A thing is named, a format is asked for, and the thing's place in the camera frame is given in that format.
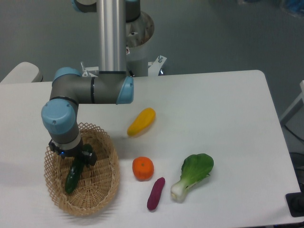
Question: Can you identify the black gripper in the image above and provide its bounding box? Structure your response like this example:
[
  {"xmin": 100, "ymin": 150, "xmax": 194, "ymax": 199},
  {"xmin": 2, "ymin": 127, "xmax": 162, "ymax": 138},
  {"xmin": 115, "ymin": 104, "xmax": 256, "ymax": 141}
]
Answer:
[{"xmin": 48, "ymin": 135, "xmax": 97, "ymax": 166}]

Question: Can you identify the orange tangerine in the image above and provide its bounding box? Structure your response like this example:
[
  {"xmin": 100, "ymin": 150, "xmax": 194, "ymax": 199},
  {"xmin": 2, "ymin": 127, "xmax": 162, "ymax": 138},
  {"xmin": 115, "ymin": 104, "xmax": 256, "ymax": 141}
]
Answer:
[{"xmin": 132, "ymin": 157, "xmax": 154, "ymax": 181}]

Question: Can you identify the purple sweet potato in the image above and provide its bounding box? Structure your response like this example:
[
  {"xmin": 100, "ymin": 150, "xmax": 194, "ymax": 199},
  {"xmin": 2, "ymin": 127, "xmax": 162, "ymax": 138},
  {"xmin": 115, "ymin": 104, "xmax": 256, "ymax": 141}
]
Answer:
[{"xmin": 147, "ymin": 177, "xmax": 165, "ymax": 211}]

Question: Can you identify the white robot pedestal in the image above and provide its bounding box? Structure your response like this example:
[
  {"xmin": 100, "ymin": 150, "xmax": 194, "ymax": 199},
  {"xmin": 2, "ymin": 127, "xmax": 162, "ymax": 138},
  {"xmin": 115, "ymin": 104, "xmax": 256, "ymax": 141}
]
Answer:
[{"xmin": 126, "ymin": 11, "xmax": 154, "ymax": 77}]

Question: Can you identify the white chair back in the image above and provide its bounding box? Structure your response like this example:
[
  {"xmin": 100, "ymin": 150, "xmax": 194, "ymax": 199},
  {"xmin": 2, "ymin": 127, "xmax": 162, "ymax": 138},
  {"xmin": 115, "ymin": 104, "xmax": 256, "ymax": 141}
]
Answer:
[{"xmin": 0, "ymin": 62, "xmax": 43, "ymax": 84}]

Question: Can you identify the white metal base frame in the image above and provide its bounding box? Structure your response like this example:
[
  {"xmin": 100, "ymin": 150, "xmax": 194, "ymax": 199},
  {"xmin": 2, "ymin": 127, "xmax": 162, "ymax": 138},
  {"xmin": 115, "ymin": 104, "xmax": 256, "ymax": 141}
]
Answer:
[{"xmin": 80, "ymin": 55, "xmax": 167, "ymax": 79}]

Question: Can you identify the green bok choy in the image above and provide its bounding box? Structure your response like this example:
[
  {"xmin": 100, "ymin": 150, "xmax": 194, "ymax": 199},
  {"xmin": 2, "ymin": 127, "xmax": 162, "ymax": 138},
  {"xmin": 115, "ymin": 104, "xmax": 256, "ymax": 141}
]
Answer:
[{"xmin": 171, "ymin": 153, "xmax": 214, "ymax": 202}]

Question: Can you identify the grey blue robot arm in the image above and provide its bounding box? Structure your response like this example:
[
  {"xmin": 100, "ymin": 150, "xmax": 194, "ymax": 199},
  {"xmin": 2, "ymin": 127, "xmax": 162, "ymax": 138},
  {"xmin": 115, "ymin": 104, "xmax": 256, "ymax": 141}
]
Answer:
[{"xmin": 41, "ymin": 0, "xmax": 141, "ymax": 166}]

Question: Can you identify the green cucumber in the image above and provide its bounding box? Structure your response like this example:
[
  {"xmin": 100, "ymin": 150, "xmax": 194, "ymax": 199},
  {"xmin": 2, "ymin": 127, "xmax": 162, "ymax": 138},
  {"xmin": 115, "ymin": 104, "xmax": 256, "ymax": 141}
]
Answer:
[{"xmin": 65, "ymin": 144, "xmax": 93, "ymax": 194}]

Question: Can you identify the yellow mango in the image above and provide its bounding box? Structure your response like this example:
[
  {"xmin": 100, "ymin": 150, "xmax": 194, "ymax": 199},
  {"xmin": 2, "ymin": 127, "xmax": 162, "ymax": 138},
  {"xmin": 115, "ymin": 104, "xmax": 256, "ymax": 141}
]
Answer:
[{"xmin": 127, "ymin": 107, "xmax": 156, "ymax": 137}]

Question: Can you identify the white furniture leg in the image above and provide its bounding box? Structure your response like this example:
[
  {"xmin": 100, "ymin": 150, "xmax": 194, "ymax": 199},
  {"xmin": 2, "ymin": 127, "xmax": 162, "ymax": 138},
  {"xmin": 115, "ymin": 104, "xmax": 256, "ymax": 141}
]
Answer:
[{"xmin": 279, "ymin": 81, "xmax": 304, "ymax": 126}]

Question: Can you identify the black device at edge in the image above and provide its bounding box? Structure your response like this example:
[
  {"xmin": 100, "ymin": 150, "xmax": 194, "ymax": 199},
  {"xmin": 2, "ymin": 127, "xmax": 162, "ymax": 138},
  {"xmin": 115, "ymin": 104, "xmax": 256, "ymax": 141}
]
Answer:
[{"xmin": 285, "ymin": 192, "xmax": 304, "ymax": 218}]

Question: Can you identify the woven wicker basket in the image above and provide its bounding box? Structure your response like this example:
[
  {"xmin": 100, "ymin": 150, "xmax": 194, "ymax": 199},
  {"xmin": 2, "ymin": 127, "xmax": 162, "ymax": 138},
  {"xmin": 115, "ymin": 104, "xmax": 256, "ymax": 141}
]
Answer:
[{"xmin": 44, "ymin": 123, "xmax": 120, "ymax": 216}]

